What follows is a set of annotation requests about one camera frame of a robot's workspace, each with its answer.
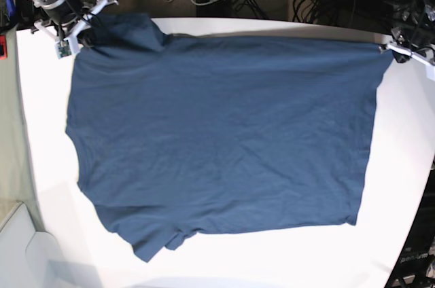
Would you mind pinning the dark blue t-shirt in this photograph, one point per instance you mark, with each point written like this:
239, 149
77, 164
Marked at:
179, 135

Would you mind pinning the blue handled tool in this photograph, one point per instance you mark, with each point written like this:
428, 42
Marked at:
10, 8

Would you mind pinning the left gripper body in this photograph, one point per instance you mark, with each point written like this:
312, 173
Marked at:
412, 38

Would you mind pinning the red clamp at table edge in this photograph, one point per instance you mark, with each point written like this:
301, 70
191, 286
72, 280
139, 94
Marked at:
3, 47

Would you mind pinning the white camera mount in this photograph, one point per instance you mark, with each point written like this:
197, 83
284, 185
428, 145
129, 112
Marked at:
74, 30
424, 56

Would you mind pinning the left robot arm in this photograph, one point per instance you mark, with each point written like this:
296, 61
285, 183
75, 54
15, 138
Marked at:
414, 15

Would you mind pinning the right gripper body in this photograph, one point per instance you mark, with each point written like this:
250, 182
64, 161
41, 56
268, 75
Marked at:
68, 16

